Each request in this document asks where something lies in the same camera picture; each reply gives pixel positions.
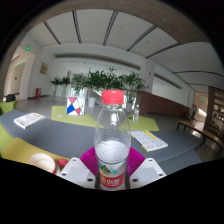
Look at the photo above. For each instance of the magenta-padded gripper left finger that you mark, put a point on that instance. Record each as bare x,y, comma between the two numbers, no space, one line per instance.
78,173

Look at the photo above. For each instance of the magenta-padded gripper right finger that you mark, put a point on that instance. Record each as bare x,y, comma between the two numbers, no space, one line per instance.
146,171

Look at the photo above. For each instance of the clear red-capped water bottle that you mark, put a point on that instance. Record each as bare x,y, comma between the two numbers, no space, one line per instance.
112,153

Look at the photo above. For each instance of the white and yellow booklet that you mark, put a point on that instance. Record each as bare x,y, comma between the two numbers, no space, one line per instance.
150,140

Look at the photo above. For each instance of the red floral ceramic mug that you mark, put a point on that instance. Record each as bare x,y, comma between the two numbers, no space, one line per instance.
43,161

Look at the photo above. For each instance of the small clear drink bottle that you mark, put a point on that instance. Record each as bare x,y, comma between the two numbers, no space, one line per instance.
136,115

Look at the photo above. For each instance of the white box with coloured triangles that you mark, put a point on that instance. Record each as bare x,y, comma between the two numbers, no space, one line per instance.
75,106

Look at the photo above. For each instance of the long wooden bench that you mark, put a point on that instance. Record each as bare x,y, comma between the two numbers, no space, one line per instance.
206,134

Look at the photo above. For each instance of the white printed magazine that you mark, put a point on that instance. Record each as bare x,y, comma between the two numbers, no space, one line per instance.
28,120

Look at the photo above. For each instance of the person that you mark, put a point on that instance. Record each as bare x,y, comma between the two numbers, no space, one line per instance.
193,112

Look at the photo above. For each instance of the red fire extinguisher cabinet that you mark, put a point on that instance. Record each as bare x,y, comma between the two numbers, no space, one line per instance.
38,92

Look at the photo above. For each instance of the wooden shelf unit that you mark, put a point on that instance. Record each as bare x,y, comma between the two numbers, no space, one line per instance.
216,113

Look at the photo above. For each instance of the group of potted green plants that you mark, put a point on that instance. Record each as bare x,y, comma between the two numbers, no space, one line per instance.
100,80

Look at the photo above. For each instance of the green armchair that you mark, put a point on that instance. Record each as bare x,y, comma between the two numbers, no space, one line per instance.
6,107

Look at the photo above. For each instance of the black chair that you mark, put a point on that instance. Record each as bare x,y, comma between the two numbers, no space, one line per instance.
10,97

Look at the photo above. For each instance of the framed wall picture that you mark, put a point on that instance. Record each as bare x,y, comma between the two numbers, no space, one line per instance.
44,68

